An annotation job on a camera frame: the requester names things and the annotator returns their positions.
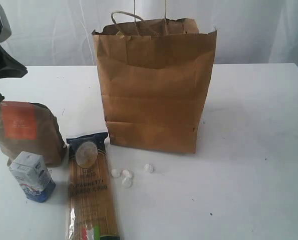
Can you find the brown pouch orange label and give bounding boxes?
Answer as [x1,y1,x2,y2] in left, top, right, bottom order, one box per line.
[0,101,66,167]

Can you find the white blue milk carton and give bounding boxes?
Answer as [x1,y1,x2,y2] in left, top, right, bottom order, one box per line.
[9,151,56,203]

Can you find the brown paper shopping bag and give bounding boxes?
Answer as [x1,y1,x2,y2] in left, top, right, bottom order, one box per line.
[91,0,218,155]

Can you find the spaghetti pasta packet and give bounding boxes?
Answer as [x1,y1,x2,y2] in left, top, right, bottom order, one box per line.
[66,132,120,240]

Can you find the white backdrop curtain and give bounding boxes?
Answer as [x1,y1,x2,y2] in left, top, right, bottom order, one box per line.
[1,0,298,66]

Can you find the white candy right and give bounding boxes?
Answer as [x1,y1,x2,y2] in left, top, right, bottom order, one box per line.
[144,163,154,174]

